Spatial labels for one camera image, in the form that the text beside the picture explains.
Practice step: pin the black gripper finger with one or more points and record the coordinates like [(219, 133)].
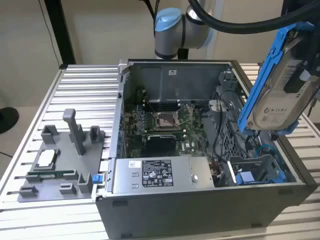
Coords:
[(295, 82)]

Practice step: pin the hard disk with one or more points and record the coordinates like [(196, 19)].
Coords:
[(275, 100)]

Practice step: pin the grey perforated disk bay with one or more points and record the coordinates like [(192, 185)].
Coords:
[(225, 140)]

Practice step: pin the black RAM slot row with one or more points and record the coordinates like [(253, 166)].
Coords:
[(162, 106), (162, 130)]

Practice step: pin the grey plastic case latch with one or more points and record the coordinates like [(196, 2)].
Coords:
[(227, 77)]

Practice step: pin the blue plastic bay tab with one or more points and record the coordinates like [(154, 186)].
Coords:
[(244, 178)]

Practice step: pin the green motherboard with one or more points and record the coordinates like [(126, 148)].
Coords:
[(192, 140)]

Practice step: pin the CPU socket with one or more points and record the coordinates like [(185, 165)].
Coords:
[(165, 121)]

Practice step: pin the thin metal locking lever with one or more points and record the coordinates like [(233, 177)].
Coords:
[(151, 106)]

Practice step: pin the black graphics card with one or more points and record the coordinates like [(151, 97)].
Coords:
[(160, 146)]

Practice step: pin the black open PC case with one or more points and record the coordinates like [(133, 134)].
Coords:
[(175, 212)]

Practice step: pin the silver power supply unit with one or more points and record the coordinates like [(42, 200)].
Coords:
[(125, 180)]

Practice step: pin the blue case latch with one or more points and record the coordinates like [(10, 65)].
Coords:
[(97, 179)]

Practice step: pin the grey parts rack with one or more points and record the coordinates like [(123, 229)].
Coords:
[(62, 150)]

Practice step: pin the green RAM stick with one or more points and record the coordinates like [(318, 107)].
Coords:
[(58, 173)]

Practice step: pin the silver CPU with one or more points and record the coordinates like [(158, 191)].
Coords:
[(46, 158)]

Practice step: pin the black round stand foot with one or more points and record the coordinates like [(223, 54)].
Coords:
[(8, 120)]

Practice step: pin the silver drive bracket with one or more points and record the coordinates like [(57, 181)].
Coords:
[(215, 105)]

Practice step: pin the blue plastic bay bracket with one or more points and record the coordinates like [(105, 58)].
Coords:
[(278, 171)]

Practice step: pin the black upright post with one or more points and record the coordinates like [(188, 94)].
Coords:
[(60, 32)]

